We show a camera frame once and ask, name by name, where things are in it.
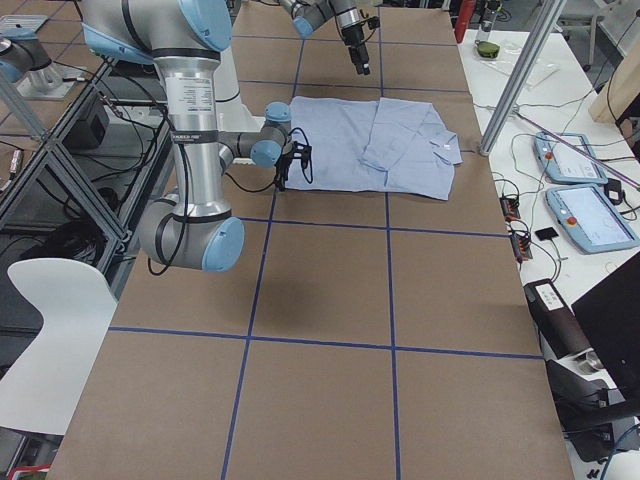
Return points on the green cloth pouch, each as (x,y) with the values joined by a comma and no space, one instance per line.
(487,50)

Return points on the third robot arm grey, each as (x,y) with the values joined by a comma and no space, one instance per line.
(24,61)

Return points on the light blue striped shirt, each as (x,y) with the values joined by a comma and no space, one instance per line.
(387,145)

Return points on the clear water bottle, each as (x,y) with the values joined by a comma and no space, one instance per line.
(489,12)

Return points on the blue teach pendant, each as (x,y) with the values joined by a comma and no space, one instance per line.
(591,221)
(562,163)

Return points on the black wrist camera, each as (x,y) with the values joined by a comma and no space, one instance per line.
(372,22)

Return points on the white chair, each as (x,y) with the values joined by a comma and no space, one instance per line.
(41,390)

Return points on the upper blue teach pendant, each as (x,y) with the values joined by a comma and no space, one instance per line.
(562,163)

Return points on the lower blue teach pendant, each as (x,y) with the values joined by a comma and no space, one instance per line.
(591,221)

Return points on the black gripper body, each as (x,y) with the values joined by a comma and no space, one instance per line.
(283,169)
(353,37)

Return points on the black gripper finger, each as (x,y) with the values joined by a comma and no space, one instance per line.
(362,68)
(280,184)

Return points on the grey aluminium frame post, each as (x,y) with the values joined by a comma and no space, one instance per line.
(542,27)

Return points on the black box with label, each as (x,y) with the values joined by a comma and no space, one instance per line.
(554,318)

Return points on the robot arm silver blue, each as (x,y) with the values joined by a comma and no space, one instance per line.
(309,16)
(193,226)

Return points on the black monitor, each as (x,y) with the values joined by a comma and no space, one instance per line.
(608,315)

